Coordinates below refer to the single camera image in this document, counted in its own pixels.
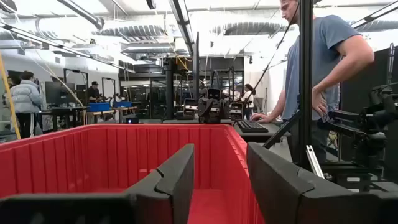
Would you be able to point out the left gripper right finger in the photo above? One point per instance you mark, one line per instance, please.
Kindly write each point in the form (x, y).
(286, 193)

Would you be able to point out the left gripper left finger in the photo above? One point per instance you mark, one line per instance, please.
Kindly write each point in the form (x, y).
(174, 193)

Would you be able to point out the black pillar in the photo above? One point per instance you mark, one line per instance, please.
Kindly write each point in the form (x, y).
(169, 90)

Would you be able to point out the wooden workbench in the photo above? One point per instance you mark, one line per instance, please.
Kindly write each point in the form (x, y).
(105, 112)

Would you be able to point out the person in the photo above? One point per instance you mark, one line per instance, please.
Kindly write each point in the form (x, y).
(93, 92)
(26, 96)
(326, 46)
(248, 99)

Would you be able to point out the black aluminium frame rails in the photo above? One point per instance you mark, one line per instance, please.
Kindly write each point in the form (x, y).
(305, 77)

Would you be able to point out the black keyboard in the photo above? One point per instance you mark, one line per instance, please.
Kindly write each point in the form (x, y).
(252, 127)

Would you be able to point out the red plastic bin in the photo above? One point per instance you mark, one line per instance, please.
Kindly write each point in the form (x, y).
(93, 155)

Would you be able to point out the black robot gripper unit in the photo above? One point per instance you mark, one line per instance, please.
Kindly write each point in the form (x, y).
(236, 111)
(190, 109)
(213, 107)

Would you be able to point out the silver aluminium bracket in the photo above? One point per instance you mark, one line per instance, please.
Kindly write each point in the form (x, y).
(314, 161)

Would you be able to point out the blue plastic bin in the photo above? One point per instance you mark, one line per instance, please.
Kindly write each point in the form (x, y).
(122, 104)
(99, 107)

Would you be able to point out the black vertical post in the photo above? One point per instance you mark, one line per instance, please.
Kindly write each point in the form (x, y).
(196, 68)

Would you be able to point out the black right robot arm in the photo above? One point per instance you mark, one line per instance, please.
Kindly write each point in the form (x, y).
(367, 124)

